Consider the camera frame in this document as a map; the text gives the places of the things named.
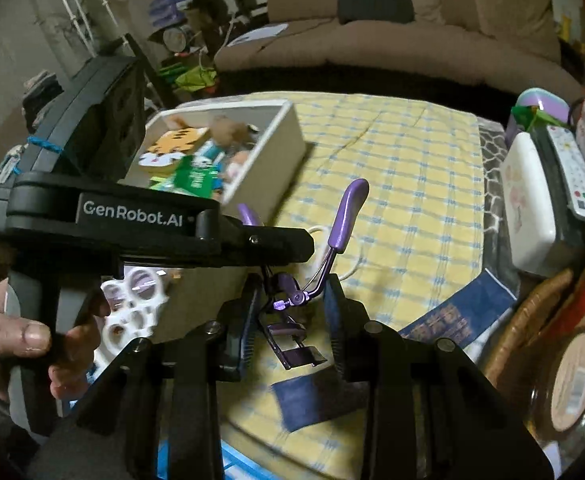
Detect grey stone pattern cloth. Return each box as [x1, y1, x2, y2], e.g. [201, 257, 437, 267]
[477, 120, 521, 291]

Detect black cushion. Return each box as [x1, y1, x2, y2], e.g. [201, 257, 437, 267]
[337, 0, 416, 25]

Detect folded clothes pile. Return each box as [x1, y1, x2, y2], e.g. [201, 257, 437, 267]
[22, 72, 66, 126]

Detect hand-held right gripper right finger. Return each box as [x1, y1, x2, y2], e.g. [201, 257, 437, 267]
[325, 280, 553, 480]

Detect brown sofa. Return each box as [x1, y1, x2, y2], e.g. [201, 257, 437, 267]
[215, 0, 585, 103]

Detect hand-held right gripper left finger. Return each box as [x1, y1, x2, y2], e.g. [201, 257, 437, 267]
[32, 277, 263, 480]

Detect dark blue cloth piece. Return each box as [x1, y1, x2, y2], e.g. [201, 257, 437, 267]
[271, 377, 363, 433]

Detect stack of purple boxes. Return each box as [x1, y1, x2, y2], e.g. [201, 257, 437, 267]
[147, 0, 193, 31]

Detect white paper sheet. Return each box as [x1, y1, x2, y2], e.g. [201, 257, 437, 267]
[232, 22, 289, 46]

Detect green clothes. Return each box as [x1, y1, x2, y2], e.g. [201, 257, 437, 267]
[160, 62, 218, 93]

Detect green paper scrap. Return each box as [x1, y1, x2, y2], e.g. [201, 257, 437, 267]
[511, 105, 556, 131]

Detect white metal rack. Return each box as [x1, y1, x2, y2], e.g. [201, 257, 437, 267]
[42, 0, 116, 58]

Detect white palette with holes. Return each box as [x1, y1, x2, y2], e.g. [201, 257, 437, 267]
[100, 265, 173, 361]

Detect blue gold-print booklet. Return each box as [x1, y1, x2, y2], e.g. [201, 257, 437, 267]
[400, 267, 518, 356]

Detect green white-print packet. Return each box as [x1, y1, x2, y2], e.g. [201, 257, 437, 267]
[172, 155, 218, 196]

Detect brown teddy bear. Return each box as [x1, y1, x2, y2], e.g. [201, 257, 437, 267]
[210, 115, 253, 148]

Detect purple eyelash curler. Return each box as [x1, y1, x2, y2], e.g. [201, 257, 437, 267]
[237, 177, 371, 371]

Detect white remote control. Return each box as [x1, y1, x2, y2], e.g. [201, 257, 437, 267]
[545, 125, 585, 222]

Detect blue cord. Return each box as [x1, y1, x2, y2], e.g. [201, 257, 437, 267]
[26, 135, 66, 156]

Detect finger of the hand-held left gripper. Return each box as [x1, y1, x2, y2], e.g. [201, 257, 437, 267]
[221, 217, 316, 267]

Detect white cable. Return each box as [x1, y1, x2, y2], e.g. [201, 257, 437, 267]
[307, 225, 368, 281]

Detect yellow plaid cloth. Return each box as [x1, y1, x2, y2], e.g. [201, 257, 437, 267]
[172, 91, 518, 461]

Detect round jar with pink lid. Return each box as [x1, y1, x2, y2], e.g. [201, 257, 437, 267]
[527, 332, 585, 441]

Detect wicker basket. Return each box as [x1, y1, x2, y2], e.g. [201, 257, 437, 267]
[483, 267, 573, 386]

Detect purple container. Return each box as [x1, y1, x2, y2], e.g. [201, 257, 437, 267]
[505, 87, 571, 146]

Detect person's left hand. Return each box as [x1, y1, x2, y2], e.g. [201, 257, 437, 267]
[0, 280, 110, 401]

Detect white lunch box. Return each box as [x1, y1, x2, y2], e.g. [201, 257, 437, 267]
[500, 132, 558, 278]

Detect white storage box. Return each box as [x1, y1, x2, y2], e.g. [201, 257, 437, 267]
[125, 100, 307, 223]

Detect pink plush toy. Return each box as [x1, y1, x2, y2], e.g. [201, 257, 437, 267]
[225, 150, 250, 181]

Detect tiger face pouch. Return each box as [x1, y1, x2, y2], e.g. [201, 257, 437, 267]
[140, 127, 210, 168]

